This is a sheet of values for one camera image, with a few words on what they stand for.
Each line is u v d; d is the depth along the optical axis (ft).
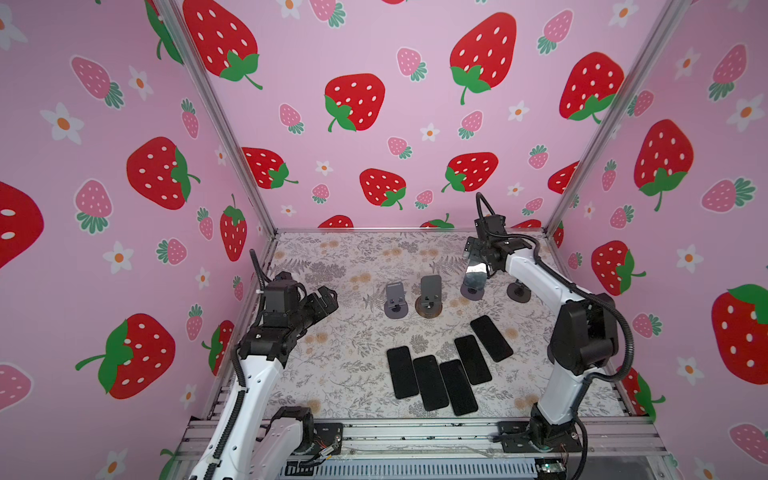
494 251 2.24
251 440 1.42
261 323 1.90
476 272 3.16
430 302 3.10
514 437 2.42
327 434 2.45
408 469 2.30
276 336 1.69
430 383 2.69
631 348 1.33
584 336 1.62
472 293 3.31
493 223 2.41
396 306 3.10
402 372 2.77
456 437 2.50
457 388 2.75
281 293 1.84
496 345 3.03
